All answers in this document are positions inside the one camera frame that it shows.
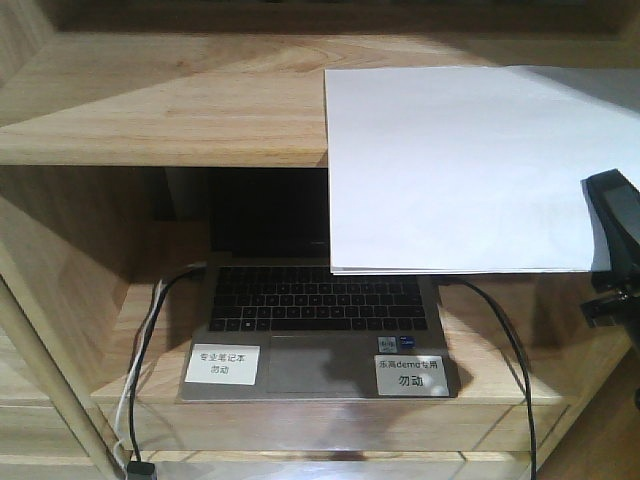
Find black cable left of laptop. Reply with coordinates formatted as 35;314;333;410
127;268;207;464

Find black plug adapter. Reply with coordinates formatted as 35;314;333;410
126;460;158;480

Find wooden shelf unit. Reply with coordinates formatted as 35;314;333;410
1;1;639;479

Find white label sticker right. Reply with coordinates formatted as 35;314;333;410
374;355;452;397

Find black cable of laptop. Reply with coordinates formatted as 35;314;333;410
439;277;539;480
127;268;207;464

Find white label sticker left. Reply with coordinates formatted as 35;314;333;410
185;344;260;386

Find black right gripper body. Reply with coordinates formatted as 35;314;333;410
580;272;639;350

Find black cable right of laptop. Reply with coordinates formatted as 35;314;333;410
439;277;539;480

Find white paper sheets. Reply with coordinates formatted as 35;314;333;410
324;66;639;274

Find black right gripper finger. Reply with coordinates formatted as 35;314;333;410
585;169;639;274

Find white label sticker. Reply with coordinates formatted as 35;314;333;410
185;344;260;386
374;355;452;397

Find white cable left of laptop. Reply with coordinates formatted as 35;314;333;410
112;259;207;474

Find silver laptop with black keyboard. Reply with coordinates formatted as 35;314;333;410
180;167;460;402

